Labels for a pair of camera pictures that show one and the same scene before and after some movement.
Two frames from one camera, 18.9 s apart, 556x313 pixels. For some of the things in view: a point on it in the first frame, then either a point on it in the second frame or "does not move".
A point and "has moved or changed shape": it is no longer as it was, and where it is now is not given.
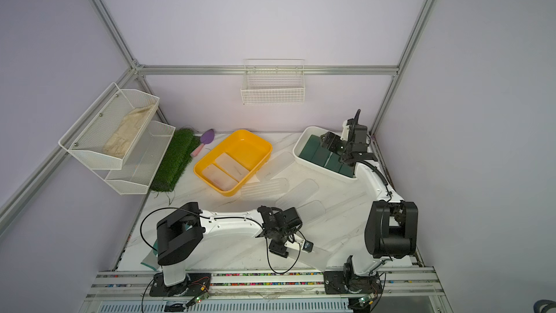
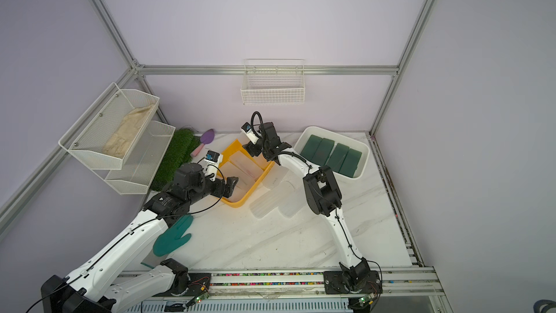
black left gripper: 279,250 -> 229,187
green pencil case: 347,169 does not move
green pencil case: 310,147 does not move
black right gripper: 330,138 -> 253,149
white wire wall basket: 274,81 does not move
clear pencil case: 218,177 has moved or changed shape
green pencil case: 321,156 does not move
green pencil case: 334,163 does not move
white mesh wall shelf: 116,140 does not move
